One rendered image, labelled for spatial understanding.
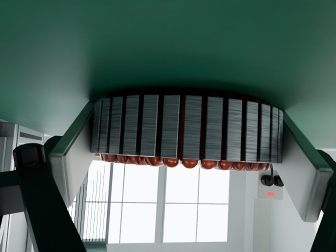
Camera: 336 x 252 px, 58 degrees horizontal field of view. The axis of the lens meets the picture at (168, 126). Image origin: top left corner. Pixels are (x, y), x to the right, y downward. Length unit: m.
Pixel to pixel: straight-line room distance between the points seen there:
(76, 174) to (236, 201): 7.36
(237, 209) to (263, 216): 6.47
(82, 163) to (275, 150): 0.10
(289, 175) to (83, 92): 0.12
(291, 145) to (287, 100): 0.02
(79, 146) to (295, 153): 0.11
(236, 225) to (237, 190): 0.79
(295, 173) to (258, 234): 0.91
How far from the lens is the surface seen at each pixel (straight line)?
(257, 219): 1.06
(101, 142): 0.16
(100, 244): 3.97
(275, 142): 0.16
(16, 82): 0.17
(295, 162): 0.17
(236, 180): 7.44
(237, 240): 7.69
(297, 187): 0.17
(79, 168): 0.16
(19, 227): 0.67
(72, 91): 0.17
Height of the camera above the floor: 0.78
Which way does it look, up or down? 5 degrees down
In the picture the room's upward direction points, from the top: 177 degrees counter-clockwise
